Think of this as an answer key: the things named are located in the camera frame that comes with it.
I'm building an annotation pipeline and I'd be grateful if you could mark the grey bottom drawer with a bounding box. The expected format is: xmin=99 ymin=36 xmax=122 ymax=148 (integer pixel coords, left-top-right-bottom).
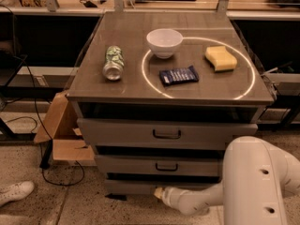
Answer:
xmin=104 ymin=173 xmax=220 ymax=195

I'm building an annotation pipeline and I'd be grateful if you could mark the grey drawer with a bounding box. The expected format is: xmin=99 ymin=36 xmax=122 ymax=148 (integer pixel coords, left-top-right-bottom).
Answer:
xmin=104 ymin=173 xmax=220 ymax=195
xmin=77 ymin=118 xmax=258 ymax=150
xmin=95 ymin=146 xmax=225 ymax=177

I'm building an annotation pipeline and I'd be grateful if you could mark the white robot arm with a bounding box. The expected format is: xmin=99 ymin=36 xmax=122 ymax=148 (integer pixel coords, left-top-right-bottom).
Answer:
xmin=154 ymin=136 xmax=300 ymax=225

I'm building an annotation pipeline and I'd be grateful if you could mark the grey middle drawer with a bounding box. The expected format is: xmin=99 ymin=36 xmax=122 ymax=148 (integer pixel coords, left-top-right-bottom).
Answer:
xmin=95 ymin=146 xmax=225 ymax=177

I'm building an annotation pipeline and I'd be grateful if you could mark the grey top drawer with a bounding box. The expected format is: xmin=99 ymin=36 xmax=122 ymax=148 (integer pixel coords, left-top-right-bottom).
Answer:
xmin=77 ymin=118 xmax=258 ymax=150

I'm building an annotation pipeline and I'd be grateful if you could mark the grey drawer cabinet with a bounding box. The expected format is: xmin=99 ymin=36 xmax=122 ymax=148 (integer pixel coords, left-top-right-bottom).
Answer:
xmin=67 ymin=11 xmax=276 ymax=202

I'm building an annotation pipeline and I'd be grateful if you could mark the dark blue snack packet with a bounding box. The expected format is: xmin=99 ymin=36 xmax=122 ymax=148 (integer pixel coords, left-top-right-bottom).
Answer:
xmin=159 ymin=66 xmax=199 ymax=86

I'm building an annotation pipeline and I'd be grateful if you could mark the brown cardboard box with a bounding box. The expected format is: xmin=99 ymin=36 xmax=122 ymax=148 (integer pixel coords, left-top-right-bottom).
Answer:
xmin=34 ymin=91 xmax=96 ymax=169

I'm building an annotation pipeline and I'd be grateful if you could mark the green soda can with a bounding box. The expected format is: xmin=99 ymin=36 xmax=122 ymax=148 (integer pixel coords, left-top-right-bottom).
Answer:
xmin=102 ymin=46 xmax=125 ymax=81

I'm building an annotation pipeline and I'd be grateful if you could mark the yellow sponge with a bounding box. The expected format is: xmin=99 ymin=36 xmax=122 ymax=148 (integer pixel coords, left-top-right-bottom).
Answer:
xmin=204 ymin=46 xmax=237 ymax=72

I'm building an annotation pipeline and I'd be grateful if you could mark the white sneaker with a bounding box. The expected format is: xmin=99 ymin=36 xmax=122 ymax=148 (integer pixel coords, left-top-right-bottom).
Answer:
xmin=0 ymin=181 xmax=35 ymax=207

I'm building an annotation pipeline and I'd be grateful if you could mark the white ceramic bowl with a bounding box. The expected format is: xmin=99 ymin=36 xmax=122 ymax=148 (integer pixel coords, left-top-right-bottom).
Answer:
xmin=146 ymin=28 xmax=183 ymax=59

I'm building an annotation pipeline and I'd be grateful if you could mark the black floor cable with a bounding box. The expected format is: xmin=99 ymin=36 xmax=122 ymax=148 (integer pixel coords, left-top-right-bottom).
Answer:
xmin=0 ymin=5 xmax=86 ymax=187

